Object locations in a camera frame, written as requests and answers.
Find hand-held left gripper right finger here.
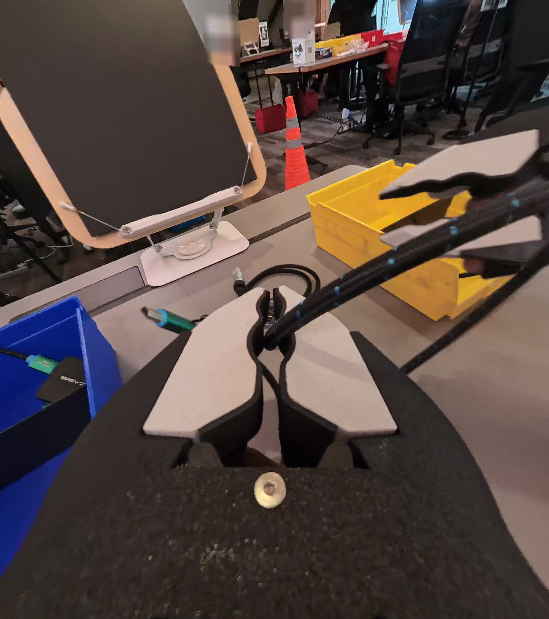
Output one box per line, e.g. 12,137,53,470
273,286,397,468

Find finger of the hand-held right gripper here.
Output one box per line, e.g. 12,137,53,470
379,130,549,201
379,215,546,280

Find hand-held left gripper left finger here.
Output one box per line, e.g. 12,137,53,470
143,287,270,468

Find silver adapter black cable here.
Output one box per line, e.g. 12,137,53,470
232,265,321,310

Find braided cable green plugs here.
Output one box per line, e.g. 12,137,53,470
0,344,61,375
139,171,549,388

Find yellow plastic bin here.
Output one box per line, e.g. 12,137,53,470
306,160,522,322
315,36,362,60

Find black hub with cable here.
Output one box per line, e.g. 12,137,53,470
36,357,86,404

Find grey desk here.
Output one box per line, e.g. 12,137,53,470
0,165,549,606

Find wooden work table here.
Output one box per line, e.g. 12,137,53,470
265,45,393,114

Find orange traffic cone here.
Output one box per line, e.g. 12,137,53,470
284,96,312,192

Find white printed box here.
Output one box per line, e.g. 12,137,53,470
291,33,315,66

